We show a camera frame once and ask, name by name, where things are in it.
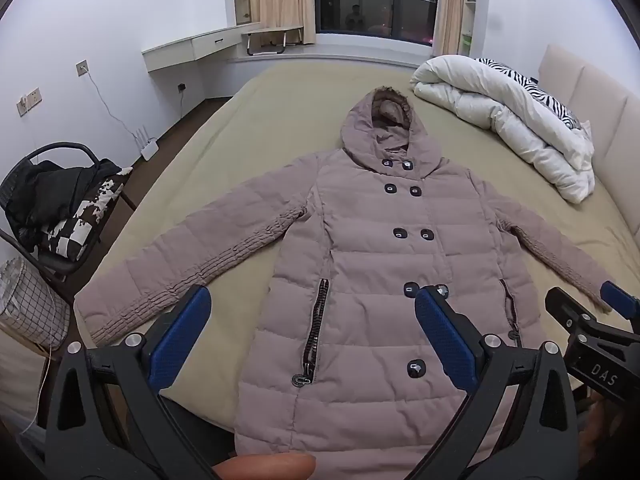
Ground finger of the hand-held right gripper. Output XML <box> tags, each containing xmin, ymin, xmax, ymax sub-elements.
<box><xmin>544</xmin><ymin>287</ymin><xmax>610</xmax><ymax>347</ymax></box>
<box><xmin>599</xmin><ymin>281</ymin><xmax>640</xmax><ymax>319</ymax></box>

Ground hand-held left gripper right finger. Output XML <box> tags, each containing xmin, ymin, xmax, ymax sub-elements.
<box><xmin>414</xmin><ymin>284</ymin><xmax>583</xmax><ymax>480</ymax></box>

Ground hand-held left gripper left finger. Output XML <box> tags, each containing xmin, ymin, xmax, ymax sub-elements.
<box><xmin>44</xmin><ymin>285</ymin><xmax>236</xmax><ymax>480</ymax></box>

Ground mauve hooded puffer coat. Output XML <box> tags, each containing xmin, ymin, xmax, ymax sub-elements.
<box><xmin>75</xmin><ymin>87</ymin><xmax>617</xmax><ymax>480</ymax></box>

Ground black clothes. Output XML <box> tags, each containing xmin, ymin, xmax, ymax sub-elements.
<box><xmin>5</xmin><ymin>159</ymin><xmax>121</xmax><ymax>252</ymax></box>

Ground person's left hand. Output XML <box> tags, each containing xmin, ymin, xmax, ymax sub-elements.
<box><xmin>211</xmin><ymin>451</ymin><xmax>317</xmax><ymax>480</ymax></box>

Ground black and white cushion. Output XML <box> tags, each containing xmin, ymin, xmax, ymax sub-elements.
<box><xmin>42</xmin><ymin>166</ymin><xmax>135</xmax><ymax>260</ymax></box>

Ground grid patterned laundry basket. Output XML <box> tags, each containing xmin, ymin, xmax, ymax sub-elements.
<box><xmin>0</xmin><ymin>257</ymin><xmax>71</xmax><ymax>352</ymax></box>

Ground black chair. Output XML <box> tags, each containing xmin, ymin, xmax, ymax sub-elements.
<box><xmin>0</xmin><ymin>142</ymin><xmax>137</xmax><ymax>283</ymax></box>

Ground white router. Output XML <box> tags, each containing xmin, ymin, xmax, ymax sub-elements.
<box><xmin>132</xmin><ymin>127</ymin><xmax>159</xmax><ymax>160</ymax></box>

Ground beige padded headboard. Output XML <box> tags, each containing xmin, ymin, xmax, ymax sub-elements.
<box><xmin>537</xmin><ymin>43</ymin><xmax>640</xmax><ymax>242</ymax></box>

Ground white duvet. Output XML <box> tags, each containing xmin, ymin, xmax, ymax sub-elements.
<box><xmin>410</xmin><ymin>54</ymin><xmax>596</xmax><ymax>204</ymax></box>

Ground bed with olive sheet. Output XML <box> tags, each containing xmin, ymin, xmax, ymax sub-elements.
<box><xmin>74</xmin><ymin>57</ymin><xmax>640</xmax><ymax>441</ymax></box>

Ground small folding table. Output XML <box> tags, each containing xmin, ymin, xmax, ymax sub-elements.
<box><xmin>241</xmin><ymin>25</ymin><xmax>305</xmax><ymax>56</ymax></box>

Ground thin wall cable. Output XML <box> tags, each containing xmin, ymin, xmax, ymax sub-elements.
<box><xmin>84</xmin><ymin>71</ymin><xmax>145</xmax><ymax>147</ymax></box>

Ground double wall socket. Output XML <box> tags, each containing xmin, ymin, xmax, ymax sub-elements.
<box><xmin>16</xmin><ymin>89</ymin><xmax>42</xmax><ymax>116</ymax></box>

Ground white wall-mounted desk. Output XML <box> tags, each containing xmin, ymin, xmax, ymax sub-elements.
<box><xmin>141</xmin><ymin>21</ymin><xmax>262</xmax><ymax>73</ymax></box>

